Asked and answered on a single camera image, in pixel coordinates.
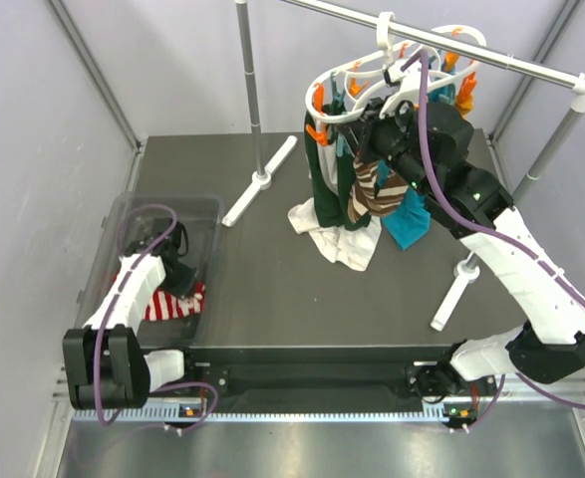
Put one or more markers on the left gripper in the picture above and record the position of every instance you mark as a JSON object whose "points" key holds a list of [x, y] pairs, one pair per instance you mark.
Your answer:
{"points": [[186, 283]]}

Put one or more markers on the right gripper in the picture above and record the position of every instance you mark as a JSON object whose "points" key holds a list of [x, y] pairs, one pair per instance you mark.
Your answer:
{"points": [[361, 134]]}

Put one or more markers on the red white striped sock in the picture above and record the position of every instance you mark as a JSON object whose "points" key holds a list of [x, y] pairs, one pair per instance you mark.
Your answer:
{"points": [[138, 299]]}

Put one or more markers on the brown white striped sock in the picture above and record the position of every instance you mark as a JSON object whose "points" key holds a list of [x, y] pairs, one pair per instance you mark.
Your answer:
{"points": [[388, 193]]}

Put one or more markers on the white clip hanger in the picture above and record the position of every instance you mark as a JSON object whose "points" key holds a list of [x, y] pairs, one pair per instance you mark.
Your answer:
{"points": [[342, 93]]}

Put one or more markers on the orange sock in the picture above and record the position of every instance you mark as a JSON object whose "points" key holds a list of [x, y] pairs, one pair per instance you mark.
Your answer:
{"points": [[464, 97]]}

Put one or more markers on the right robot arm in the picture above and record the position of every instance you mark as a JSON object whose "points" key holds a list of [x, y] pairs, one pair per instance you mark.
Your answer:
{"points": [[535, 354]]}

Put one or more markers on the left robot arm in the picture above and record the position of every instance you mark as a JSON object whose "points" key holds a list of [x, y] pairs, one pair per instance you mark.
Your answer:
{"points": [[105, 365]]}

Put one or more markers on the clear plastic bin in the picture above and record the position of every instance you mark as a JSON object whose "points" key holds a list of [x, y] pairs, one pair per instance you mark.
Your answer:
{"points": [[201, 216]]}

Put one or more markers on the green white sock pair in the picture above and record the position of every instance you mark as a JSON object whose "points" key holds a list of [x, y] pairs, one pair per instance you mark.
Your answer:
{"points": [[324, 216]]}

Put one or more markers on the blue sock pair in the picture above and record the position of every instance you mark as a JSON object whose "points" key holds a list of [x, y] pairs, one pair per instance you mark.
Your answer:
{"points": [[410, 222]]}

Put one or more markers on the metal clothes rack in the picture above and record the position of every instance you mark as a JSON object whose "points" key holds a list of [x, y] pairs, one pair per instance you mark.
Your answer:
{"points": [[538, 285]]}

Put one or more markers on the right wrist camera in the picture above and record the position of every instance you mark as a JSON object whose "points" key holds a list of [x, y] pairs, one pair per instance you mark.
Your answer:
{"points": [[401, 79]]}

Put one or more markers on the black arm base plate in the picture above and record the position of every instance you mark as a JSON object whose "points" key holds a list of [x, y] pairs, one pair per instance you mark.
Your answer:
{"points": [[399, 378]]}

